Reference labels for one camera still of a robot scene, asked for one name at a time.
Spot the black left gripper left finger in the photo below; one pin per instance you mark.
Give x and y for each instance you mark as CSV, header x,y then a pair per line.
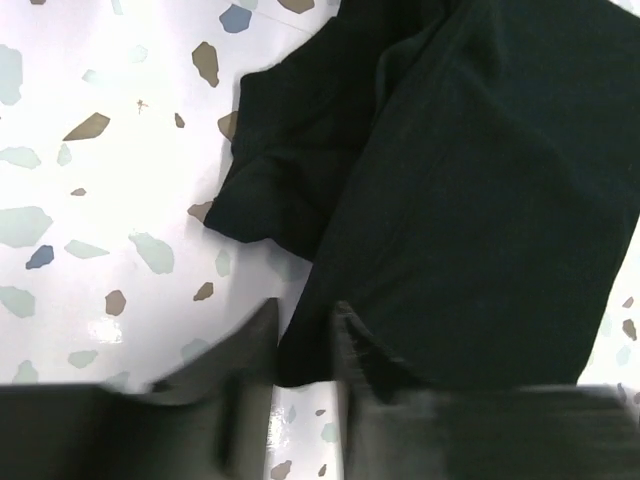
x,y
206,420

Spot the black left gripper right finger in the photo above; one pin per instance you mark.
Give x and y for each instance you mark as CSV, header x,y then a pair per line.
x,y
394,426

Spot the black t shirt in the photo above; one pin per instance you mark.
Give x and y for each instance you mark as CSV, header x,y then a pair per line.
x,y
464,175

